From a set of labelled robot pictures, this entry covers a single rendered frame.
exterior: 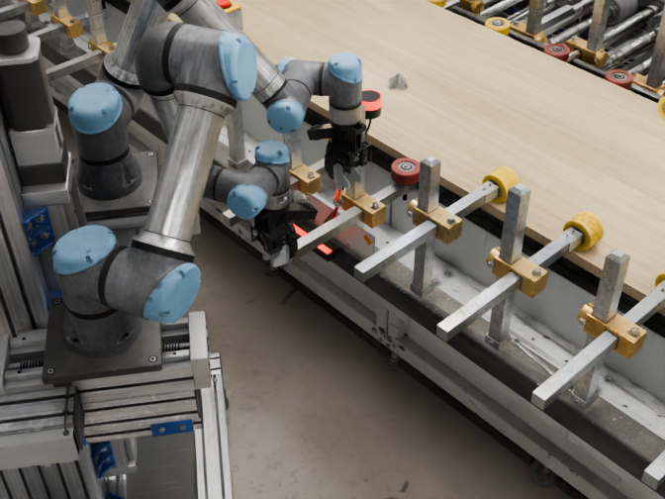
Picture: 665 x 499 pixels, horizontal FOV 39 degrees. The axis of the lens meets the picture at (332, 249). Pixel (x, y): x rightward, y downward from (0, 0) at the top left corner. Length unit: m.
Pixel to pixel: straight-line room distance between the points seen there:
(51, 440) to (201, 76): 0.73
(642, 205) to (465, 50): 0.87
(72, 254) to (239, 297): 1.76
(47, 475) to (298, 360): 1.06
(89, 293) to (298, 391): 1.47
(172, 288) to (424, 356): 1.47
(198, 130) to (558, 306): 1.12
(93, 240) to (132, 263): 0.10
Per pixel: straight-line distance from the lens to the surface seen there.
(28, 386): 1.93
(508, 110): 2.76
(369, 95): 2.32
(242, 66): 1.71
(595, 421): 2.20
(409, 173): 2.46
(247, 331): 3.31
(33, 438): 1.88
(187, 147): 1.69
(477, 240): 2.50
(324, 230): 2.35
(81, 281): 1.74
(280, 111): 1.96
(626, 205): 2.46
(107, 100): 2.14
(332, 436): 2.99
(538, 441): 2.82
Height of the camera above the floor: 2.36
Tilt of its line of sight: 41 degrees down
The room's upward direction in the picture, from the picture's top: 1 degrees counter-clockwise
